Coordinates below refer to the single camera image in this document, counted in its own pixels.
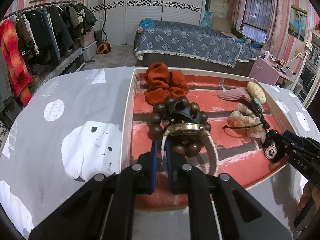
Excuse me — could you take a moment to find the gold watch white strap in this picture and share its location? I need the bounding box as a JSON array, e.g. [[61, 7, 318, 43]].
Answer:
[[161, 122, 220, 177]]

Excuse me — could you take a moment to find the beige fluffy scrunchie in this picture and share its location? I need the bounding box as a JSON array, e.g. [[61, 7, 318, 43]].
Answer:
[[228, 103, 266, 143]]

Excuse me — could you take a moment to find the black braided cord bracelet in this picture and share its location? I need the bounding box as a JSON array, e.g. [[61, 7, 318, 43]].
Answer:
[[222, 101, 271, 133]]

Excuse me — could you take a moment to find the black plastic hair claw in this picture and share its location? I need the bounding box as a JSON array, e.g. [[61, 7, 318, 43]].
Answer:
[[168, 100, 201, 124]]

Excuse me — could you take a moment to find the pineapple plush hair clip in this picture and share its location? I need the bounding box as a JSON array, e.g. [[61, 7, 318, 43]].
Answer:
[[247, 82, 266, 112]]

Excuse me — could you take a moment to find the white tray red brick liner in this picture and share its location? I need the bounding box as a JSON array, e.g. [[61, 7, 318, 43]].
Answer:
[[121, 68, 287, 210]]

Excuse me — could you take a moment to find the orange fabric scrunchie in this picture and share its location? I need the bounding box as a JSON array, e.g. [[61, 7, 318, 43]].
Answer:
[[144, 62, 189, 105]]

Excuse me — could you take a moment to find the brown wooden bead bracelet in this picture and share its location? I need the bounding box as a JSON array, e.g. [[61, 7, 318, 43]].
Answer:
[[147, 96, 212, 158]]

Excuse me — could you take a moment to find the yellow black garment steamer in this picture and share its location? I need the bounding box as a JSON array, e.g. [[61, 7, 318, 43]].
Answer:
[[97, 0, 111, 55]]

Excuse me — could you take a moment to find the pink fabric hair bow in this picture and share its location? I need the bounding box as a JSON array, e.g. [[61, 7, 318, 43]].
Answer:
[[218, 87, 252, 102]]

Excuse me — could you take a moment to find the bed with blue patterned cover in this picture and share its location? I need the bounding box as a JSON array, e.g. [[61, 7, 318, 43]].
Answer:
[[134, 21, 265, 76]]

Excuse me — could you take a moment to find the window with pink curtains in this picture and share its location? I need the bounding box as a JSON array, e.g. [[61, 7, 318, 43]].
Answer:
[[232, 0, 283, 52]]

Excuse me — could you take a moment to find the grey polar bear tablecloth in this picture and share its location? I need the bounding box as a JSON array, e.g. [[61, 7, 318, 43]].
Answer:
[[1, 67, 306, 239]]

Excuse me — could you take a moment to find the white storage box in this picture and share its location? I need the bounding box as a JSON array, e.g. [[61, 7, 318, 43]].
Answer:
[[82, 41, 97, 61]]

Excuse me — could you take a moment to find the person's right hand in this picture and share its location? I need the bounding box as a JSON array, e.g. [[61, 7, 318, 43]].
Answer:
[[298, 182, 313, 212]]

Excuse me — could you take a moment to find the clothes rack with hanging clothes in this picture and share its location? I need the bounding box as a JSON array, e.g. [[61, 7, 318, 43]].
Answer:
[[1, 2, 97, 107]]

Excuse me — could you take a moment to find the pink bedside cabinet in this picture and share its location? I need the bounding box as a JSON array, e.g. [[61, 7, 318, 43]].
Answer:
[[249, 58, 290, 86]]

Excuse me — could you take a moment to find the wedding photo poster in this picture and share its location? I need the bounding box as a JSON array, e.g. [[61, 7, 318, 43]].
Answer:
[[288, 5, 307, 42]]

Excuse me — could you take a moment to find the white framed standing mirror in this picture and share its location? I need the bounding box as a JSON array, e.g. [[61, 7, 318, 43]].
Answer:
[[293, 30, 319, 108]]

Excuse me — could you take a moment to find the white sliding door wardrobe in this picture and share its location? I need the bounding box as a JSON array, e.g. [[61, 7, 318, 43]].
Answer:
[[88, 0, 206, 46]]

